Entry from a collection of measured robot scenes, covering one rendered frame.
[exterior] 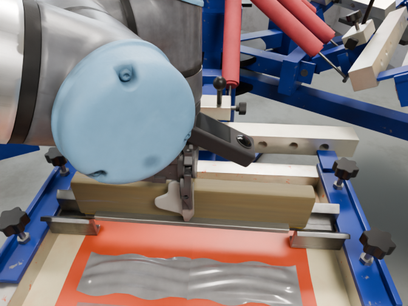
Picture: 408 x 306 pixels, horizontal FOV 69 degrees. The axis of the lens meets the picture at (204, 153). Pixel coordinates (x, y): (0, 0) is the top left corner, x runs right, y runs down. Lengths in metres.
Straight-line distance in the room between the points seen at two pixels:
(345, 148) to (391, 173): 1.72
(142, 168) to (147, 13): 0.17
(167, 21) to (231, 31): 0.63
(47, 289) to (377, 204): 1.91
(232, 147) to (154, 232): 0.27
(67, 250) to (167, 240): 0.18
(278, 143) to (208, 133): 0.33
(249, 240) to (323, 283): 0.14
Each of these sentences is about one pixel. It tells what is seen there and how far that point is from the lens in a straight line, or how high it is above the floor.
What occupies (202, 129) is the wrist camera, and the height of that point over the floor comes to 1.21.
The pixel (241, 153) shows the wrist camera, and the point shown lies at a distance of 0.40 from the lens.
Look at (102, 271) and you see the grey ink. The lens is 0.57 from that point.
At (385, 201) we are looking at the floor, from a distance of 2.21.
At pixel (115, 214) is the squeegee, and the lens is 0.53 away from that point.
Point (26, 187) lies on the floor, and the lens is 2.29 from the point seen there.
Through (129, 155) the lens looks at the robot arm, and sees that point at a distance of 0.16.
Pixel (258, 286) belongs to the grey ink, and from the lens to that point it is 0.54.
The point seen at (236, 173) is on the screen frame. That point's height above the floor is 0.99.
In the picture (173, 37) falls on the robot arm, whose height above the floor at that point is 1.33.
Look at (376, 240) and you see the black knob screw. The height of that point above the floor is 1.06.
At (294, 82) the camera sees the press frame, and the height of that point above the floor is 0.98.
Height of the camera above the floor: 1.43
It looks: 40 degrees down
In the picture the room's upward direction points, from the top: straight up
